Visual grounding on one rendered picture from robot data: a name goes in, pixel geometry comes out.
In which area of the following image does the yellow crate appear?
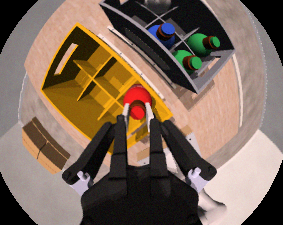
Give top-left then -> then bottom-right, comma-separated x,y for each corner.
40,22 -> 173,141

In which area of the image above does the blue bottle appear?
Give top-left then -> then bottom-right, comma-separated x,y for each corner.
148,23 -> 175,50

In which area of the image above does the red bottle with pink label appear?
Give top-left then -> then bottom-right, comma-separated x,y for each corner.
123,84 -> 152,120

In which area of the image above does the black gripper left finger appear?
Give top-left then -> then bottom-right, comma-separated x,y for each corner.
62,103 -> 130,204

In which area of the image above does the white bottle with grey label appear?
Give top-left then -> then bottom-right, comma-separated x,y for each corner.
143,0 -> 171,17

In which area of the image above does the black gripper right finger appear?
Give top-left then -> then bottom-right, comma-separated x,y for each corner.
145,103 -> 217,203

